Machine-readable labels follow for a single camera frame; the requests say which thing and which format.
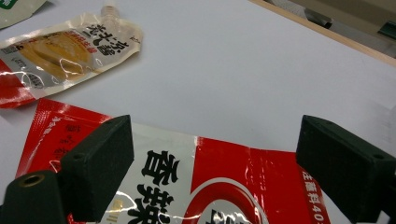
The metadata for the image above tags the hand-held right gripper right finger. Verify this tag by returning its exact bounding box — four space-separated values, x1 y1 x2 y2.
295 114 396 224

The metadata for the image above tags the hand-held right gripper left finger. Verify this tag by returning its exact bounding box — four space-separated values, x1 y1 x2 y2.
58 114 135 223

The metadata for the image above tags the red and white sauce packet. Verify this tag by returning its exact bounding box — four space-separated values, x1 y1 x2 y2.
15 97 332 224

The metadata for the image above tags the beige spout pouch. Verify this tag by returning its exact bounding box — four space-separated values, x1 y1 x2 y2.
0 4 144 110

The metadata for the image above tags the green object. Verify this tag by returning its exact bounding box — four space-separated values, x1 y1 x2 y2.
377 20 396 41

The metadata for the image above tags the dark metal object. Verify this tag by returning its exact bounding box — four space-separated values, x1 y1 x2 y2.
303 7 334 30

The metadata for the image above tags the green and white packet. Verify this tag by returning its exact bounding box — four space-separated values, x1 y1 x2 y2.
0 0 48 31

